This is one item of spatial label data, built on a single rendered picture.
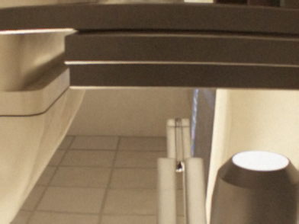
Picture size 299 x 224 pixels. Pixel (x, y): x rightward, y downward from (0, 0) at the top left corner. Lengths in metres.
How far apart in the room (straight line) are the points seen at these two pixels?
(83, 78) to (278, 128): 0.76
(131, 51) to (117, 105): 6.12
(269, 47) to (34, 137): 0.12
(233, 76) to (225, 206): 0.16
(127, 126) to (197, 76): 6.17
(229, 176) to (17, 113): 0.16
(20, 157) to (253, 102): 0.70
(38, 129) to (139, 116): 6.07
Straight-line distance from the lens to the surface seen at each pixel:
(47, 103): 0.24
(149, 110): 6.28
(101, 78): 0.18
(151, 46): 0.16
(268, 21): 0.18
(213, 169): 0.86
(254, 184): 0.32
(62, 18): 0.18
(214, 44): 0.17
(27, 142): 0.23
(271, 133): 0.92
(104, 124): 6.36
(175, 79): 0.18
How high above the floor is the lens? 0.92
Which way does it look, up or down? 13 degrees up
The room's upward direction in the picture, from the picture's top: 180 degrees counter-clockwise
